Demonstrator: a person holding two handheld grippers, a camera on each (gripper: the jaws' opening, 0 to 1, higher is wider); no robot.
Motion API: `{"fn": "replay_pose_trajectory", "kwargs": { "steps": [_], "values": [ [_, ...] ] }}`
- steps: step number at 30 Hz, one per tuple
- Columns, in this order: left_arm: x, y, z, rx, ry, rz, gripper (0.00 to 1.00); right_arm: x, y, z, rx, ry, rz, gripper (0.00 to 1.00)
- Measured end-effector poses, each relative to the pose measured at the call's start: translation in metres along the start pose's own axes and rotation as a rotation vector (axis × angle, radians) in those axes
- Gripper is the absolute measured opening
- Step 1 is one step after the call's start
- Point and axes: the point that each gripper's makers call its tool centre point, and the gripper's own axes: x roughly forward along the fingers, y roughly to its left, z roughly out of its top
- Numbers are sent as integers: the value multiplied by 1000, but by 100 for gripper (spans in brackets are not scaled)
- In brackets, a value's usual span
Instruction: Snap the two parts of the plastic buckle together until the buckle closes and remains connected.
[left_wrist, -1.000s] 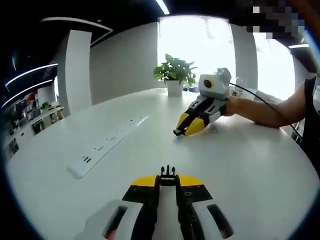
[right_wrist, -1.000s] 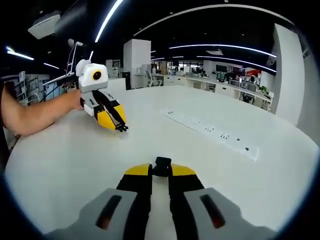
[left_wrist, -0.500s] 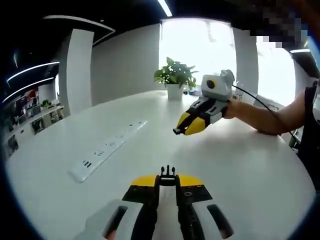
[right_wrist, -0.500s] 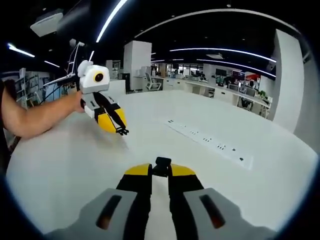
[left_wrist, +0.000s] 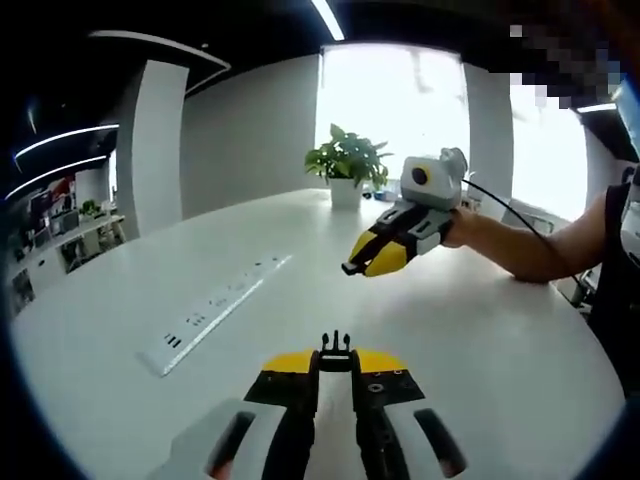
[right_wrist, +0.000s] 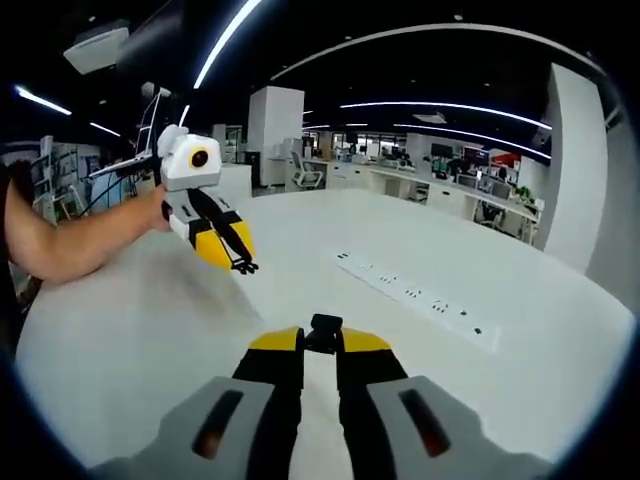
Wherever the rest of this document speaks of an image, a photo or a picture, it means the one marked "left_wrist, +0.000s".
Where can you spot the black pronged plastic buckle part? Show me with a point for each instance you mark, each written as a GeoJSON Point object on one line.
{"type": "Point", "coordinates": [335, 362]}

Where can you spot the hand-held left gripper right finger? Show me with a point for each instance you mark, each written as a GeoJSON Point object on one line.
{"type": "Point", "coordinates": [400, 430]}

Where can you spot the green leafy plant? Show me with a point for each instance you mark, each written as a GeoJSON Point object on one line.
{"type": "Point", "coordinates": [350, 157]}

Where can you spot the small green office plant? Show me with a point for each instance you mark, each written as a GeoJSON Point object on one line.
{"type": "Point", "coordinates": [89, 207]}

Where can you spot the white ceiling light strip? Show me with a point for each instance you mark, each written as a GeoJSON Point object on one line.
{"type": "Point", "coordinates": [55, 175]}
{"type": "Point", "coordinates": [327, 17]}
{"type": "Point", "coordinates": [65, 136]}
{"type": "Point", "coordinates": [596, 107]}

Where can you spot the large bright window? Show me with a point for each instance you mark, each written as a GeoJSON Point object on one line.
{"type": "Point", "coordinates": [547, 160]}
{"type": "Point", "coordinates": [390, 100]}

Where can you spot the person's right hand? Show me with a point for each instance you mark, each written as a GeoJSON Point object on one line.
{"type": "Point", "coordinates": [470, 230]}

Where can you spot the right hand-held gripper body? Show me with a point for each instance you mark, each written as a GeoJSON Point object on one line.
{"type": "Point", "coordinates": [440, 187]}

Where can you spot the white table power strip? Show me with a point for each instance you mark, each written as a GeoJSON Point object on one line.
{"type": "Point", "coordinates": [225, 305]}

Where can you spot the long white office counter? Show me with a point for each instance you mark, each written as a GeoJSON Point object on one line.
{"type": "Point", "coordinates": [65, 245]}

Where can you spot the red wall banner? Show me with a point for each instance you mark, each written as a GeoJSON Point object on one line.
{"type": "Point", "coordinates": [62, 186]}

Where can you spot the white plant pot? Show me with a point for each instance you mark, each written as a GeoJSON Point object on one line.
{"type": "Point", "coordinates": [346, 195]}

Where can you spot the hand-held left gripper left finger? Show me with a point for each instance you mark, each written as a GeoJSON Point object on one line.
{"type": "Point", "coordinates": [250, 430]}

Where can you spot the white chest-worn device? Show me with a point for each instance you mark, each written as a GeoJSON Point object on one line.
{"type": "Point", "coordinates": [631, 215]}

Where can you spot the blue flat box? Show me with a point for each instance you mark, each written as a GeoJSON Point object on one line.
{"type": "Point", "coordinates": [385, 194]}

